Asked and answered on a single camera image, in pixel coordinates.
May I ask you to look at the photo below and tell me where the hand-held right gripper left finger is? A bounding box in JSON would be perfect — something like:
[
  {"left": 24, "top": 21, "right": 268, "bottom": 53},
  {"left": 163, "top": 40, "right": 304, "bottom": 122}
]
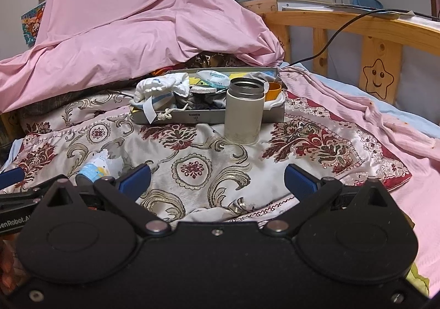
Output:
[{"left": 46, "top": 164, "right": 170, "bottom": 237}]

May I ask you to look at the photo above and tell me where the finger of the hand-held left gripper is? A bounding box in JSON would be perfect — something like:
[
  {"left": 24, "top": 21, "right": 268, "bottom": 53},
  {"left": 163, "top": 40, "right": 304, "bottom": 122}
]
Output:
[
  {"left": 0, "top": 174, "right": 69, "bottom": 210},
  {"left": 0, "top": 167, "right": 26, "bottom": 193}
]

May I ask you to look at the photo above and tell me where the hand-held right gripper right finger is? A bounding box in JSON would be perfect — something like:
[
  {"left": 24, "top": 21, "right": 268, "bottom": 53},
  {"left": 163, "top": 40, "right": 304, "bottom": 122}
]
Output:
[{"left": 264, "top": 164, "right": 392, "bottom": 237}]

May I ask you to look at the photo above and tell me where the blue yellow cartoon sock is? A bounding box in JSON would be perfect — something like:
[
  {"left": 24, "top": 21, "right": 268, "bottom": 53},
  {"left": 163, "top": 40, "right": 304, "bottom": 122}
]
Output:
[{"left": 75, "top": 151, "right": 124, "bottom": 186}]

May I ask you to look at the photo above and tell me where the grey drawstring pouch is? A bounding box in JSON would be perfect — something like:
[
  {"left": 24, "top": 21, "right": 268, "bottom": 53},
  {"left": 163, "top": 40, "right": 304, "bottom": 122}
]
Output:
[{"left": 155, "top": 92, "right": 196, "bottom": 123}]

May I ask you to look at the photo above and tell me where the cartoon print shallow box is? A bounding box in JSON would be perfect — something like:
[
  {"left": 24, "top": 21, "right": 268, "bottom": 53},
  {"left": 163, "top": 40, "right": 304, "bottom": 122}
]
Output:
[{"left": 129, "top": 66, "right": 287, "bottom": 125}]

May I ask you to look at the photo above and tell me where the white striped sock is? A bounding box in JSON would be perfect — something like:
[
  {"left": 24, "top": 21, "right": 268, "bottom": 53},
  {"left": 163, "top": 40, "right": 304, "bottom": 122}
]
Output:
[{"left": 132, "top": 72, "right": 191, "bottom": 123}]

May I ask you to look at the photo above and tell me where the dark teal white cloth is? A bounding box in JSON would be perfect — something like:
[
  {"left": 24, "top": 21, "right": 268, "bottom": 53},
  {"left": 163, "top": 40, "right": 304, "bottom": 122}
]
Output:
[{"left": 191, "top": 91, "right": 227, "bottom": 112}]

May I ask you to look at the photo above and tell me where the white blue printed packet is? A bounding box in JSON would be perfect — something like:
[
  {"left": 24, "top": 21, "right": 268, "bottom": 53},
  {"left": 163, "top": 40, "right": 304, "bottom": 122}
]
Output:
[{"left": 197, "top": 69, "right": 230, "bottom": 90}]

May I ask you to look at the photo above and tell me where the floral patterned quilt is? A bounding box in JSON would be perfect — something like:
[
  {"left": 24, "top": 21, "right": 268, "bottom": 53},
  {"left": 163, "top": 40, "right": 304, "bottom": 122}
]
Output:
[{"left": 0, "top": 87, "right": 413, "bottom": 227}]

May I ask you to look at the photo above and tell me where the grey thermos cup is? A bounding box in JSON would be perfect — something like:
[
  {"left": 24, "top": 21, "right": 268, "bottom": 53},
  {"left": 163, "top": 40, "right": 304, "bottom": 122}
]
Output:
[{"left": 223, "top": 77, "right": 266, "bottom": 145}]

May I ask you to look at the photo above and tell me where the pale pink bed cover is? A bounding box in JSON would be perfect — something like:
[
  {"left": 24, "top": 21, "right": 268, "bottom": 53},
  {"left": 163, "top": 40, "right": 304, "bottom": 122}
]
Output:
[{"left": 280, "top": 65, "right": 440, "bottom": 296}]

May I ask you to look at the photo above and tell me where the light blue bed sheet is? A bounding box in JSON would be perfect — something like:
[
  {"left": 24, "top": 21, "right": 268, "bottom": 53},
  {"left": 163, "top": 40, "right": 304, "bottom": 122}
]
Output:
[{"left": 292, "top": 62, "right": 440, "bottom": 138}]

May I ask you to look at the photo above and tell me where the brown printed cloth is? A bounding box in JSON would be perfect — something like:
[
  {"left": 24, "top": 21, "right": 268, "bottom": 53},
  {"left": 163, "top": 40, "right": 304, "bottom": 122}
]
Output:
[{"left": 182, "top": 51, "right": 241, "bottom": 71}]

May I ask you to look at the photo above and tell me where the green orange cartoon blanket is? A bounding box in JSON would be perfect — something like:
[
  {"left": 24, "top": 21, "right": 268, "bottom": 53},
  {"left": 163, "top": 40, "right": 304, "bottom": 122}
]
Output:
[{"left": 407, "top": 254, "right": 432, "bottom": 299}]

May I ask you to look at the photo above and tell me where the pink draped sheet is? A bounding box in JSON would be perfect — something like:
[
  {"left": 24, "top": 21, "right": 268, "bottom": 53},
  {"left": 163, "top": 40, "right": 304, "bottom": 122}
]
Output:
[{"left": 0, "top": 0, "right": 286, "bottom": 114}]

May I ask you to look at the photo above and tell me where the wooden cabinet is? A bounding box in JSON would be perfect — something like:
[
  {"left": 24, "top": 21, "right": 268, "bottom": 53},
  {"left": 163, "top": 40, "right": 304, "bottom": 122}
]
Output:
[{"left": 239, "top": 0, "right": 332, "bottom": 15}]

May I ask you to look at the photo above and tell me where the blue bag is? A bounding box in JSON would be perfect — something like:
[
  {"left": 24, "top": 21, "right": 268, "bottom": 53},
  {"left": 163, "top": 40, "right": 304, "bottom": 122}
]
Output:
[{"left": 352, "top": 0, "right": 384, "bottom": 9}]

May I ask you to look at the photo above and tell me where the wooden bed side rail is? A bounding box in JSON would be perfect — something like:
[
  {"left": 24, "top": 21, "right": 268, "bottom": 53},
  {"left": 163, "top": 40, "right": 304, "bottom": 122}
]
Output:
[{"left": 0, "top": 111, "right": 23, "bottom": 139}]

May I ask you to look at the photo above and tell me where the black cable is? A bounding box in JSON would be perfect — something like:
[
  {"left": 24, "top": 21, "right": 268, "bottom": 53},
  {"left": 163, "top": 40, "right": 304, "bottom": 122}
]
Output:
[{"left": 287, "top": 10, "right": 401, "bottom": 65}]

